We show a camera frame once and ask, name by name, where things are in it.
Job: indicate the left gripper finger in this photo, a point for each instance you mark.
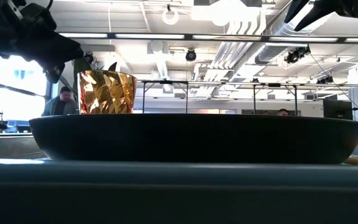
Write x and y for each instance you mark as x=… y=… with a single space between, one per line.
x=64 y=51
x=54 y=73

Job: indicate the black round plate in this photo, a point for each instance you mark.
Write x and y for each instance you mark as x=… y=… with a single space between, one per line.
x=197 y=140

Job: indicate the black table frame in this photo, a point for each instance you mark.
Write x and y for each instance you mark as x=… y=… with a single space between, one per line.
x=144 y=96
x=295 y=99

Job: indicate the green snake plant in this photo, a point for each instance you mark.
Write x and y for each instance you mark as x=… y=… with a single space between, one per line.
x=81 y=65

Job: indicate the black ceiling camera cluster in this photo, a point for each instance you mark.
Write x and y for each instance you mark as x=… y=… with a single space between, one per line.
x=295 y=55

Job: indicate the light blue plastic tray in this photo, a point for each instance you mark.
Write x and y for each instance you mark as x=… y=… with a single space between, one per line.
x=179 y=193

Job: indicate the black aluminium rig frame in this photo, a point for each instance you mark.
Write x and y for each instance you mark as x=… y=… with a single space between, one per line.
x=228 y=37

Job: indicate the gold faceted plant pot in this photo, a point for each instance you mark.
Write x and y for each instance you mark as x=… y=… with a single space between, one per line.
x=107 y=93

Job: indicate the silver ventilation duct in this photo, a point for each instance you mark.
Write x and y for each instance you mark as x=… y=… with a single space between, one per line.
x=270 y=51

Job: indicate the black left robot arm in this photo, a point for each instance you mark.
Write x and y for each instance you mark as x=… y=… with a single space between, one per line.
x=36 y=15

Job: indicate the person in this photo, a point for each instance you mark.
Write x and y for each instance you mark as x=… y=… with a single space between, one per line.
x=283 y=112
x=61 y=105

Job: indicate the black computer monitor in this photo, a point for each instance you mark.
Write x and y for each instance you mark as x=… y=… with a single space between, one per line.
x=337 y=109

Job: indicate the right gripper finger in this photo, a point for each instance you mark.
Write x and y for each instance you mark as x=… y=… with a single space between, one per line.
x=317 y=15
x=295 y=11

